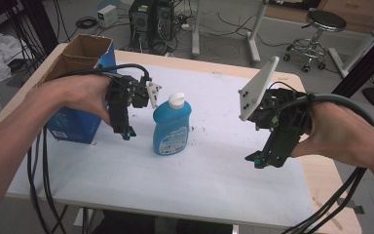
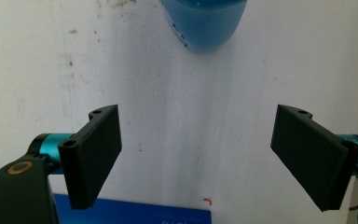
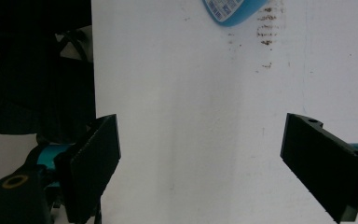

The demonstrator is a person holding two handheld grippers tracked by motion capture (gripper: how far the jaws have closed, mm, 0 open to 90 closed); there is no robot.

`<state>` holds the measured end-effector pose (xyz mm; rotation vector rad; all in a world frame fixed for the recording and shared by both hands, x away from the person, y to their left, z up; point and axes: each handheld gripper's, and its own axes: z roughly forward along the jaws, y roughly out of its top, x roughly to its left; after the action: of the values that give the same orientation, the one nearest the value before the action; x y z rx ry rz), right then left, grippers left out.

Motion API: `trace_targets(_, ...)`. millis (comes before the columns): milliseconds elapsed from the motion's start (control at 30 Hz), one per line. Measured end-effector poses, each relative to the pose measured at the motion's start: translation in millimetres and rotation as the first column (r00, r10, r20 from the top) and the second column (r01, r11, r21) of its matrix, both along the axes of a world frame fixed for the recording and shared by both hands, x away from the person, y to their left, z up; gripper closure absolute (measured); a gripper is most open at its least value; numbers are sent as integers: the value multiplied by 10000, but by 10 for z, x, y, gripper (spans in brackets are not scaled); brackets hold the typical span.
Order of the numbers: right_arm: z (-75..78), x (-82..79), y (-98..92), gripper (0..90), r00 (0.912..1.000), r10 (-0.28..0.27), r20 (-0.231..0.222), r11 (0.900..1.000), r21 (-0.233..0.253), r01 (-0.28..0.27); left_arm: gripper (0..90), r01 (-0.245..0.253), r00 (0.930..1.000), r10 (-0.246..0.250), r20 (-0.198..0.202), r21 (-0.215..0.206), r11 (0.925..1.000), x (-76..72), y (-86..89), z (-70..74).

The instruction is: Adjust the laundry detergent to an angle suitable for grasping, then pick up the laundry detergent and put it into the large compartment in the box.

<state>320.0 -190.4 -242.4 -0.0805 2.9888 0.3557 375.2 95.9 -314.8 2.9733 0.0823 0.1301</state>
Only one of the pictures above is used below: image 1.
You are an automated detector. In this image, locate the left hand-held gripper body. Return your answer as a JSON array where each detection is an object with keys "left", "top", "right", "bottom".
[{"left": 105, "top": 74, "right": 163, "bottom": 135}]

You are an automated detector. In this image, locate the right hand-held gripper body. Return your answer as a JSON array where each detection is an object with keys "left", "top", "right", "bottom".
[{"left": 238, "top": 56, "right": 314, "bottom": 169}]

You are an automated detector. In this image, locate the blue bottle with white cap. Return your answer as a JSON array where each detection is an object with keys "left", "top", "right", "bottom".
[{"left": 152, "top": 92, "right": 193, "bottom": 157}]

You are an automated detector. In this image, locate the blue cardboard box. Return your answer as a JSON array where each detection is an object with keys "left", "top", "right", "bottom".
[{"left": 36, "top": 33, "right": 118, "bottom": 145}]

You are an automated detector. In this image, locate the person's left hand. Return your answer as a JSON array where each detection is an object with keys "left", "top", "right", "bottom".
[{"left": 25, "top": 73, "right": 112, "bottom": 127}]

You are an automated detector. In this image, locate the person's right hand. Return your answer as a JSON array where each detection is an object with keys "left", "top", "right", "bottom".
[{"left": 289, "top": 100, "right": 374, "bottom": 170}]

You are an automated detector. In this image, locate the white table mat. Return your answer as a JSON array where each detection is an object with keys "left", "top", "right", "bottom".
[{"left": 5, "top": 62, "right": 317, "bottom": 229}]

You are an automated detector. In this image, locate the black computer tower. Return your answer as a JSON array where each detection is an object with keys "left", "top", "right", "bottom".
[{"left": 128, "top": 0, "right": 178, "bottom": 55}]

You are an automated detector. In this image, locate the white metal table leg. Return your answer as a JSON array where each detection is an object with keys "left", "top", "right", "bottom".
[
  {"left": 327, "top": 9, "right": 374, "bottom": 79},
  {"left": 245, "top": 0, "right": 271, "bottom": 65},
  {"left": 190, "top": 0, "right": 203, "bottom": 59}
]

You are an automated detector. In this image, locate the white power supply unit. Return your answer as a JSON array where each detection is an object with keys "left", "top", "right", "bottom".
[{"left": 96, "top": 4, "right": 119, "bottom": 29}]

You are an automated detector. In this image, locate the round black chrome stool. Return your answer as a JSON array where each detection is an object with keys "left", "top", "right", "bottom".
[{"left": 282, "top": 9, "right": 348, "bottom": 73}]

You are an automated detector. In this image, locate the coiled black cable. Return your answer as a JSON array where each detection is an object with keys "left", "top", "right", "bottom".
[{"left": 75, "top": 16, "right": 98, "bottom": 30}]

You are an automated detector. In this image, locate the black metal post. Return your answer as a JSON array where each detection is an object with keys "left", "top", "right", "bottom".
[
  {"left": 20, "top": 0, "right": 60, "bottom": 57},
  {"left": 331, "top": 22, "right": 374, "bottom": 99}
]

